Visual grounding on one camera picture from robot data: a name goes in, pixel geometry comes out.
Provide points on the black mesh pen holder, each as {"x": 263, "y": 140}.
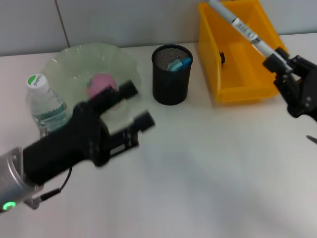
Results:
{"x": 171, "y": 86}

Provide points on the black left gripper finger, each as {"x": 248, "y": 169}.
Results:
{"x": 146, "y": 121}
{"x": 128, "y": 89}

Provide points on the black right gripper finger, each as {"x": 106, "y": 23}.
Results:
{"x": 282, "y": 53}
{"x": 272, "y": 63}

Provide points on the yellow plastic bin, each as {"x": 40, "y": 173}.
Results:
{"x": 247, "y": 74}

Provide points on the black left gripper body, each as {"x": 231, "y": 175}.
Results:
{"x": 69, "y": 143}

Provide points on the green wavy glass fruit plate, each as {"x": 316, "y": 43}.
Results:
{"x": 74, "y": 62}

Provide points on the silver ballpoint pen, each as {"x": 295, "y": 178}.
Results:
{"x": 242, "y": 26}

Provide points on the blue scissors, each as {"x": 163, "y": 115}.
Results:
{"x": 187, "y": 62}

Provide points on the clear green-label water bottle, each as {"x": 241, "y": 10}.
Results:
{"x": 42, "y": 99}

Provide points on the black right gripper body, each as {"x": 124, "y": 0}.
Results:
{"x": 307, "y": 94}

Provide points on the pink toy peach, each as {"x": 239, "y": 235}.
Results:
{"x": 99, "y": 83}

